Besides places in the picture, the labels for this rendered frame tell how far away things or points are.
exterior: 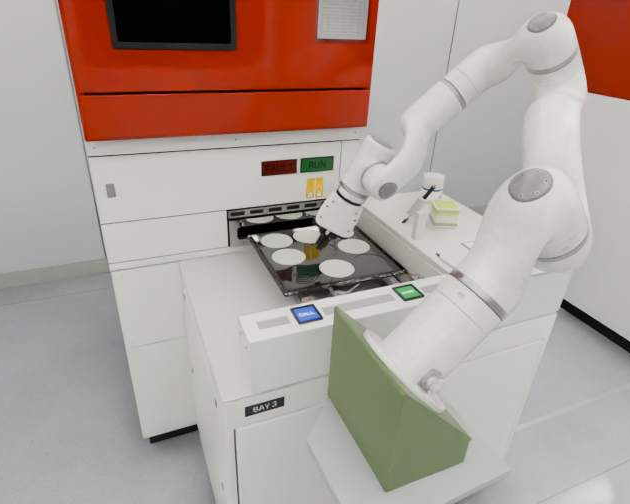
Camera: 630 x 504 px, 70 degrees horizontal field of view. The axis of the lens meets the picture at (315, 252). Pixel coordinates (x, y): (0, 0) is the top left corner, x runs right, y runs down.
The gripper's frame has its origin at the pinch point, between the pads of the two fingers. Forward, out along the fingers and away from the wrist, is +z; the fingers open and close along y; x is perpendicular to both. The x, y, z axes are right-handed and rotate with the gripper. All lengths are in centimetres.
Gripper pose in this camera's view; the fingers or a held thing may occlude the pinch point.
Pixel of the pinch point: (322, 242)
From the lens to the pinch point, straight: 125.3
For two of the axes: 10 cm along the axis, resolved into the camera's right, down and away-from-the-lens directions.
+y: 8.8, 4.5, 1.4
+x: 1.0, -4.7, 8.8
